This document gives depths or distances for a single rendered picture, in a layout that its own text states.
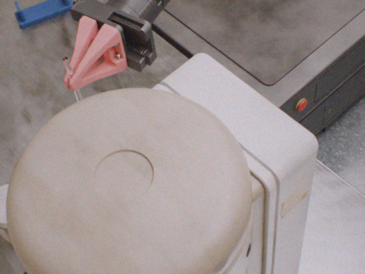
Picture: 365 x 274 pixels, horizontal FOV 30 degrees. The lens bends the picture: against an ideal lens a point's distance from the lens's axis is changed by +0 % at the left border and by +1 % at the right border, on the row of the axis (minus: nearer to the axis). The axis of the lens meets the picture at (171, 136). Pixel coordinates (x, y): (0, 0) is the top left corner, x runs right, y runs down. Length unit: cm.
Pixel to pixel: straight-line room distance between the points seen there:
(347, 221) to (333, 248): 5
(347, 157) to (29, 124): 104
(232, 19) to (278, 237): 137
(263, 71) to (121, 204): 133
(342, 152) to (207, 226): 165
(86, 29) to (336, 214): 42
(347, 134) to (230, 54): 48
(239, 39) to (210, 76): 133
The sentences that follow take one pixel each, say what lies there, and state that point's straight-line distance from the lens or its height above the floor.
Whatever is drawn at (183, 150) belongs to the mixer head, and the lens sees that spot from 27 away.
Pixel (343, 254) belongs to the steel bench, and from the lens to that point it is 93.
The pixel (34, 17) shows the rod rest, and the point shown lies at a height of 76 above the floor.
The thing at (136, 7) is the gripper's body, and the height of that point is 103.
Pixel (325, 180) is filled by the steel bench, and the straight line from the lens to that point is 98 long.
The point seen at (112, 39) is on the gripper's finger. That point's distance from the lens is 77.
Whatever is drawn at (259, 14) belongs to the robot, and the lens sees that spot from 169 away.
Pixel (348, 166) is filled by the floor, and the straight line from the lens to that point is 188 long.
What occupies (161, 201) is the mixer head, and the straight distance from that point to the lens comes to 26.
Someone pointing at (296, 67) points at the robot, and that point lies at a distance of 159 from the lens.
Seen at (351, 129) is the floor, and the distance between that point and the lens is 194.
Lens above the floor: 160
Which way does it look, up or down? 56 degrees down
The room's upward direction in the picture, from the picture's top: 10 degrees counter-clockwise
